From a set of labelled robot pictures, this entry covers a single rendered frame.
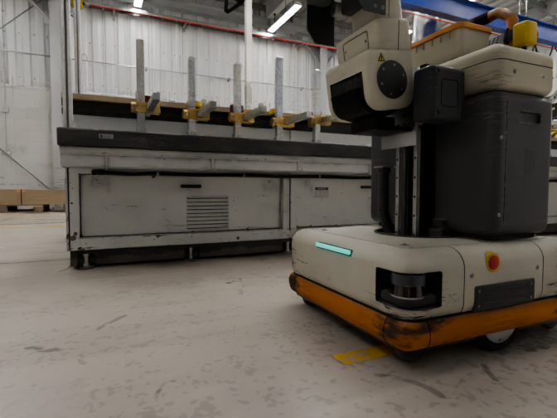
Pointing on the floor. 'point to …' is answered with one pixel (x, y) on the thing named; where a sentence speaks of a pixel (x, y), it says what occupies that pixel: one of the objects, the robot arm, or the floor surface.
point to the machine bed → (208, 196)
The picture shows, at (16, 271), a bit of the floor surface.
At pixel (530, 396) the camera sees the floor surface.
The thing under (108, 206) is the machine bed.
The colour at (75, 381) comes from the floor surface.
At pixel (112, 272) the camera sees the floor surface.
